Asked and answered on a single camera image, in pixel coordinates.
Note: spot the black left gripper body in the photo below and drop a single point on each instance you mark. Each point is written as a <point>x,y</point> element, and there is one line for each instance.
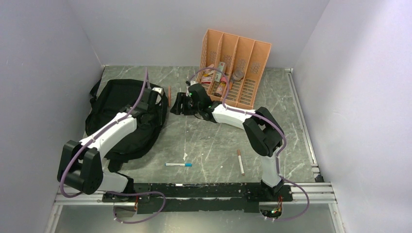
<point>152,110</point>

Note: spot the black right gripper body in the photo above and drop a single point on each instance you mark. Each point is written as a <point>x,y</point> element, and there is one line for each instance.
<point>190,108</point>

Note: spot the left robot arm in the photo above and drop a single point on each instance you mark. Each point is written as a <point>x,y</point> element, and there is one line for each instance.
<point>120,129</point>

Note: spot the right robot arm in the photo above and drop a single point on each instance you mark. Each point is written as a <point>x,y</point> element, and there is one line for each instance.
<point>265,135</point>

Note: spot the orange marker pen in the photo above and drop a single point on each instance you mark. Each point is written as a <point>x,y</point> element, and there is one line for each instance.
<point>169,96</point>

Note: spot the pink white small box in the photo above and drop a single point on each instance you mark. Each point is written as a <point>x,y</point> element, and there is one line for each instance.
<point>207,79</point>

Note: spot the brown bottle pink cap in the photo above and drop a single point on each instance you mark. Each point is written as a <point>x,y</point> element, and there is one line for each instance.
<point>220,89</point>

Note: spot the green white box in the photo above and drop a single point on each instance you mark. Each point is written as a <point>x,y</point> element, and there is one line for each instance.
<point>220,71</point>

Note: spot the pink eraser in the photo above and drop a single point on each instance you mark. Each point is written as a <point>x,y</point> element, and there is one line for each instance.
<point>209,68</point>

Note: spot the orange plastic desk organizer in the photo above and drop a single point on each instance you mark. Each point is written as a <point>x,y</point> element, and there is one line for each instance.
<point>237,52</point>

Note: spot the grey round jar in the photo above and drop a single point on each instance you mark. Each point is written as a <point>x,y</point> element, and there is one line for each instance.
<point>237,75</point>

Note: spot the blue white pen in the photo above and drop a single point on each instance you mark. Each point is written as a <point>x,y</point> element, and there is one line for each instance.
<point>179,164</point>

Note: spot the brown white marker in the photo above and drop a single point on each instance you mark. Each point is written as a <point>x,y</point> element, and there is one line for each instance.
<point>240,163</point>

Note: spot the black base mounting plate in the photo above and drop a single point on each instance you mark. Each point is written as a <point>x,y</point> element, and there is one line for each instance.
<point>191,197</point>

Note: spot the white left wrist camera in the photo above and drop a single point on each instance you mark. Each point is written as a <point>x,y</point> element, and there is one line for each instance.
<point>159,90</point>

